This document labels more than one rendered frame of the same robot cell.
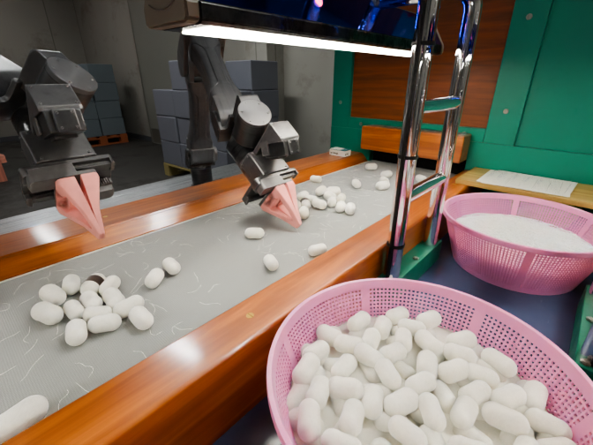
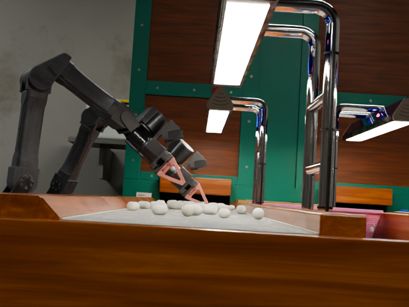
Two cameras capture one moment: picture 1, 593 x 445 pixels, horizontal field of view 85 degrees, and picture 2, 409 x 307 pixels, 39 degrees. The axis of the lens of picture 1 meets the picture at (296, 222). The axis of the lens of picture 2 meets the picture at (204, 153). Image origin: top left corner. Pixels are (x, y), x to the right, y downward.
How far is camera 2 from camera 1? 1.58 m
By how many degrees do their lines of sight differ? 50
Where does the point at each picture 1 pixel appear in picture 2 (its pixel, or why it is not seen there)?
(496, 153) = (245, 190)
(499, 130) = (244, 177)
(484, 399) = not seen: hidden behind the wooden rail
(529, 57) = (252, 140)
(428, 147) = (210, 187)
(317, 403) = not seen: hidden behind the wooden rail
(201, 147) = (72, 179)
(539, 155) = (266, 190)
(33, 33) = not seen: outside the picture
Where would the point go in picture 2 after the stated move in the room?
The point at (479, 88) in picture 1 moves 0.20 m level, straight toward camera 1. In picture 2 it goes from (230, 154) to (245, 151)
